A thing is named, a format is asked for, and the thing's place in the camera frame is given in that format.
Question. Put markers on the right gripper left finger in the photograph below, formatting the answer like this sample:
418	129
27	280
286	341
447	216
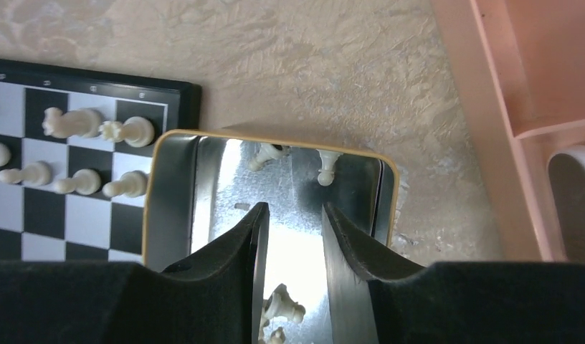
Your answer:
221	293

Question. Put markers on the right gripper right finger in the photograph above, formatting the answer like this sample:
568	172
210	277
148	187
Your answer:
361	273

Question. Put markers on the white chess queen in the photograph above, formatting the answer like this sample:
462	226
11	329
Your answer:
136	131

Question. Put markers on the white rook in tin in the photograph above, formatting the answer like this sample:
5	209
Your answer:
280	304

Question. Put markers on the white knight in tin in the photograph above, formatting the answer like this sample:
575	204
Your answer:
276	337

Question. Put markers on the gold metal tin tray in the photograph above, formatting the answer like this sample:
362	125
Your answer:
201	186

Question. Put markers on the black white chessboard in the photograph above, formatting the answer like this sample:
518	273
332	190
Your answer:
38	224

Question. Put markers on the orange plastic file organizer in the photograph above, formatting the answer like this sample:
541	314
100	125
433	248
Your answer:
519	69

